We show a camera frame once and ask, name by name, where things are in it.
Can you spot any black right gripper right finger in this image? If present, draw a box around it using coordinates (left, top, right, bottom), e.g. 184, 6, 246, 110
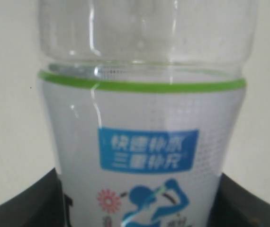
208, 174, 270, 227

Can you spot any lime label bottle white cap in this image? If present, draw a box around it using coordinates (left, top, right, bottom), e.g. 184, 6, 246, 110
37, 0, 258, 227

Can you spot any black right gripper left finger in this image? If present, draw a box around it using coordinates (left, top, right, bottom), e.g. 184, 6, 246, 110
0, 169, 72, 227

